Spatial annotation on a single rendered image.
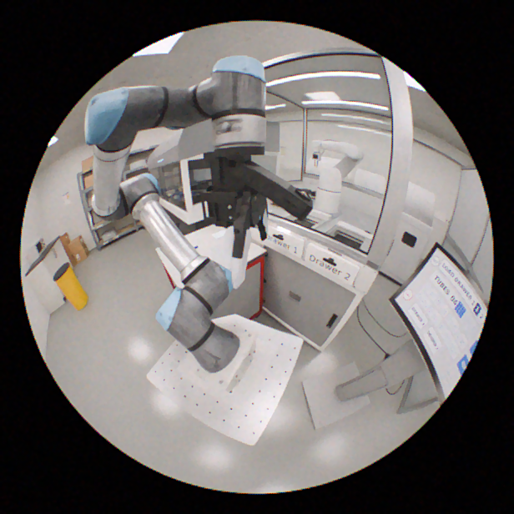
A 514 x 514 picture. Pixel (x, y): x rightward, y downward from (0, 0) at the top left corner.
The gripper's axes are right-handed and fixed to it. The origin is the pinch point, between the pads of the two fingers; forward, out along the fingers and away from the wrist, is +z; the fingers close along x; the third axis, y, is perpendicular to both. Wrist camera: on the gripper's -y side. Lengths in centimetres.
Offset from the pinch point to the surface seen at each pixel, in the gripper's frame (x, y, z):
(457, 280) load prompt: -7, -66, -1
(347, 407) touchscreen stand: 17, -76, 111
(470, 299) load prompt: 1, -70, -1
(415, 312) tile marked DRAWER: -6, -53, 14
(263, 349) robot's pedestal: 1.8, -2.9, 38.4
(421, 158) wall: -294, -248, -90
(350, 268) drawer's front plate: -37, -33, 25
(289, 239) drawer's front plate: -54, -1, 25
